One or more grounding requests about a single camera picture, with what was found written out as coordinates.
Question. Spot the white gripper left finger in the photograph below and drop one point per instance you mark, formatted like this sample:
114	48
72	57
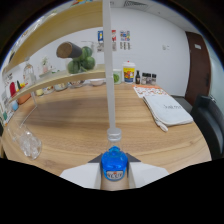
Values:
83	175

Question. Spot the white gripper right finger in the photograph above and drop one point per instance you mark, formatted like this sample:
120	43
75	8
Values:
146	174

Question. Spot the blue liquid bottle silver cap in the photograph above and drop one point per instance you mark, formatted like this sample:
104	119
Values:
114	161

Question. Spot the white blue gradient cup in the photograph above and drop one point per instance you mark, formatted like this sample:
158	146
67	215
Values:
15	105

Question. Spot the clear glass with ice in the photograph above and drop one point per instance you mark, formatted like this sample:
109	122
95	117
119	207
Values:
28	145

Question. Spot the white zip pouch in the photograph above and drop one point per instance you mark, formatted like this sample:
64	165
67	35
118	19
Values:
168	111

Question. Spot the black chair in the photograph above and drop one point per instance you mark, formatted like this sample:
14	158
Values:
210	126

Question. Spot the orange printed booklet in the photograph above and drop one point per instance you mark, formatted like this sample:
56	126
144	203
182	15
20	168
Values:
148	90

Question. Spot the small dark bottle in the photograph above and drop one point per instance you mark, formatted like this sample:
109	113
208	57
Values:
138	78

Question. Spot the green white mug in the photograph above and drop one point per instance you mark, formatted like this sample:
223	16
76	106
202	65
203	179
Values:
117	77

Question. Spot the yellow white lidded tub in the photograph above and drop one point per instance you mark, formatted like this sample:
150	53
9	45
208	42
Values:
129	73

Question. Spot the white-framed wooden shelf rack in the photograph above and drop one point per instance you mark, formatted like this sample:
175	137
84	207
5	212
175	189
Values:
108	66

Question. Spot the green ball jar with cork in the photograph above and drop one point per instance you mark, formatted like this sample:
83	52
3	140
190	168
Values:
81	61

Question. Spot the white vase with flowers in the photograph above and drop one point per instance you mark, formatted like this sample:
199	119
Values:
45	65

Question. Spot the ceiling air vent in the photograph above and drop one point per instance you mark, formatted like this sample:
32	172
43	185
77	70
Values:
133	3

